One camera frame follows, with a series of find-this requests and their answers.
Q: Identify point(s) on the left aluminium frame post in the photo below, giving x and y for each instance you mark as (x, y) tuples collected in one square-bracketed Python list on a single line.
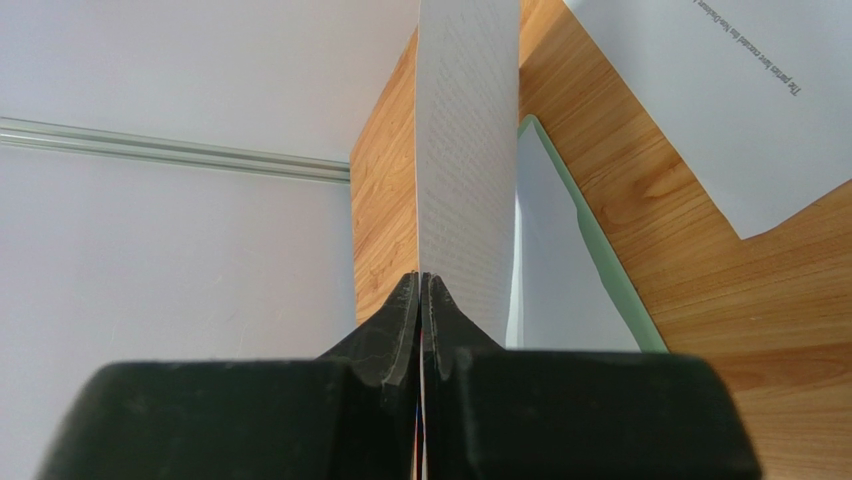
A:
[(47, 136)]

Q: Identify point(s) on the white paper sheet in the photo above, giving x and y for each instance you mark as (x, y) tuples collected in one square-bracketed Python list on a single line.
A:
[(563, 302)]

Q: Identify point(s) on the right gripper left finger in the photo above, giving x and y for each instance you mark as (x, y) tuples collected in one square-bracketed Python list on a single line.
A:
[(349, 413)]

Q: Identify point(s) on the printed text paper sheet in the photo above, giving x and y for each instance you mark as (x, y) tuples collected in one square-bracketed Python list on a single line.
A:
[(466, 121)]

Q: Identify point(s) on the green clipboard folder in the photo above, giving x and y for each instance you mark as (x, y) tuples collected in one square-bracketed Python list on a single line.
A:
[(613, 275)]

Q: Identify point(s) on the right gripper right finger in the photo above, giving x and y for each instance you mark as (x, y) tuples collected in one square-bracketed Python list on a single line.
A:
[(493, 413)]

